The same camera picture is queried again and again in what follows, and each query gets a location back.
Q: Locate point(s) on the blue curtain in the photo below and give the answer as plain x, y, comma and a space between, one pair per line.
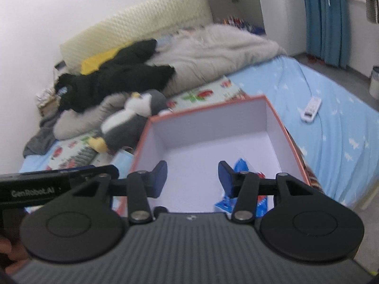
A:
325, 20

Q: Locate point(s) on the cream padded headboard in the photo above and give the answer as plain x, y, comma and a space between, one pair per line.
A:
133, 20

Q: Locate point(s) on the black white striped garment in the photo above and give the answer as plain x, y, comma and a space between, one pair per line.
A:
370, 0

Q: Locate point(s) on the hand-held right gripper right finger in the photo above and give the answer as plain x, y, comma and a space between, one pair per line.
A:
225, 180

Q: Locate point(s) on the person's left hand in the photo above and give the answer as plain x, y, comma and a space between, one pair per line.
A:
10, 251

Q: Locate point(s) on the black jacket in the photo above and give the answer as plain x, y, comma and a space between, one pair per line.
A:
118, 80

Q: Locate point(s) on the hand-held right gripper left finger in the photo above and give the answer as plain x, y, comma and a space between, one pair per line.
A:
159, 180

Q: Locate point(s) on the light blue face mask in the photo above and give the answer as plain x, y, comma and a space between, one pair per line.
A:
124, 160

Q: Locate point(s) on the fruit printed mat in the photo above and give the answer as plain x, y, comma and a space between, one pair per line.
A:
201, 94

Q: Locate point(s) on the grey penguin plush toy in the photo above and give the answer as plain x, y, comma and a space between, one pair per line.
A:
124, 124

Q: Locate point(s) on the yellow cloth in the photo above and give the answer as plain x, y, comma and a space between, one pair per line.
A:
94, 62

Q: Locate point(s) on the row of colourful books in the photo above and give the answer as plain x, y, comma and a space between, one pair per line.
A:
242, 25

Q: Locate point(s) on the dark grey cloth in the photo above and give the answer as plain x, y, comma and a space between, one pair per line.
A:
38, 142

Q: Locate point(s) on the grey fluffy blanket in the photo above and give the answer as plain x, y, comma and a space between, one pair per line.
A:
213, 53

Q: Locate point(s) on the orange cardboard box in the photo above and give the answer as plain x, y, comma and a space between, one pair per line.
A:
192, 159

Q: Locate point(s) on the blue snack packet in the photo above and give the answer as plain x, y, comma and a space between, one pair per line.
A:
240, 165

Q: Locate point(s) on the white remote control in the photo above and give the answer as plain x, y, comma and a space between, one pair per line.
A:
311, 109

